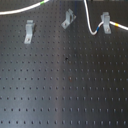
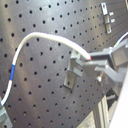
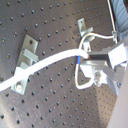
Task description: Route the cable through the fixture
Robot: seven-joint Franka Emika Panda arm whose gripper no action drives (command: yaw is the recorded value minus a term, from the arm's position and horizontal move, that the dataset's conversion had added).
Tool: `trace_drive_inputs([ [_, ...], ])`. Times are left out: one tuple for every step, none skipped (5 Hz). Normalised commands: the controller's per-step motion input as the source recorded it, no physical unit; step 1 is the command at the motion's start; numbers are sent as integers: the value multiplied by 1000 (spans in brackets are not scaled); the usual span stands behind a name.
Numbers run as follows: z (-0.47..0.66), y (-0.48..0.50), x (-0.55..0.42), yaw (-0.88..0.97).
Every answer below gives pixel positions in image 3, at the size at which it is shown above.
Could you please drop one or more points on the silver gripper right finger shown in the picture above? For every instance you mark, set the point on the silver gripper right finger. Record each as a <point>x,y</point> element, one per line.
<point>101,55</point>

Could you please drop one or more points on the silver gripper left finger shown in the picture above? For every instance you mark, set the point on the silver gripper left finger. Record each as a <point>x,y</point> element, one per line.
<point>97,73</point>

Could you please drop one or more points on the blue fabric at corner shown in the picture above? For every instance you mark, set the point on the blue fabric at corner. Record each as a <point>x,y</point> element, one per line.
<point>121,16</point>

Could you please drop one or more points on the metal cable clip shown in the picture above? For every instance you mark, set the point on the metal cable clip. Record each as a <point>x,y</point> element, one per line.
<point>85,34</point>
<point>26,58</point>

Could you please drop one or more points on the left metal cable clip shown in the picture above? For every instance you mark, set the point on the left metal cable clip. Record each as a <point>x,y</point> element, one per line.
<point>26,58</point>

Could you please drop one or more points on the upper metal cable clip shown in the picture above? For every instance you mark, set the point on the upper metal cable clip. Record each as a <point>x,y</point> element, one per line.
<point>85,34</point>

